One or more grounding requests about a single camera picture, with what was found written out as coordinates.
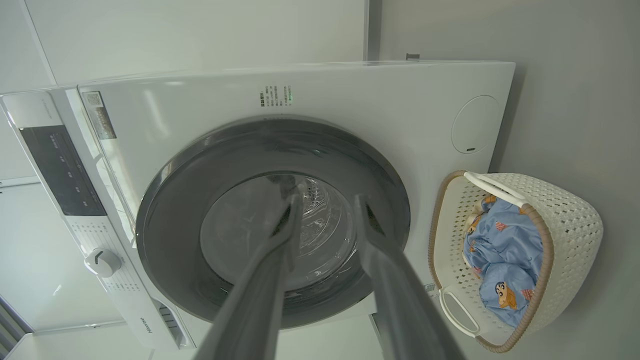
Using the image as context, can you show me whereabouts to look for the cream perforated laundry basket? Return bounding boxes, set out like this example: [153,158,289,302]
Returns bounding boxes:
[428,170,604,354]

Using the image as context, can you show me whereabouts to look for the dark washing machine door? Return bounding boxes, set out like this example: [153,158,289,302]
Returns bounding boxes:
[136,115,411,330]

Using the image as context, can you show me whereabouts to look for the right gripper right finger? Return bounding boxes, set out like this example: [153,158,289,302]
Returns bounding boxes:
[355,195,466,360]

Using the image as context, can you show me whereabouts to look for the blue cartoon print cloth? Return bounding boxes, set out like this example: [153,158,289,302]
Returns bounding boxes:
[477,262,538,328]

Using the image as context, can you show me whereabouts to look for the white front-load washing machine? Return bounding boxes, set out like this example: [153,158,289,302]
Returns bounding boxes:
[0,60,517,351]

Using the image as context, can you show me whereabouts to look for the black washing machine display panel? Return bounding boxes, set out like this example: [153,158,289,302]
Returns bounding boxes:
[19,125,107,217]

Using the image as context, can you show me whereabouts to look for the blue cartoon-print garment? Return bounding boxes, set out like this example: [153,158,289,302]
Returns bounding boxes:
[462,195,544,281]

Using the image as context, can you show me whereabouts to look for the white washing machine dial knob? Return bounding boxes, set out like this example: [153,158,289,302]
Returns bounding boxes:
[84,248,122,278]

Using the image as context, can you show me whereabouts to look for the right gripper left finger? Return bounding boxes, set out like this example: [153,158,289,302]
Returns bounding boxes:
[194,186,307,360]

